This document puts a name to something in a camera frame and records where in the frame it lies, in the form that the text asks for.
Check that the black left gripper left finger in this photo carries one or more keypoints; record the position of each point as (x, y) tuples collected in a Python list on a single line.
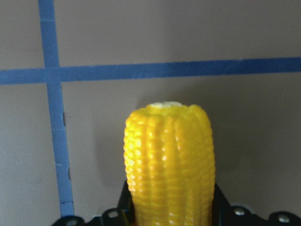
[(126, 207)]

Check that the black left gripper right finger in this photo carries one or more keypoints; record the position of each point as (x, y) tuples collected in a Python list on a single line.
[(221, 209)]

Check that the yellow corn cob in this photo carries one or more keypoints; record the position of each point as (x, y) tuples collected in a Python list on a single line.
[(170, 165)]

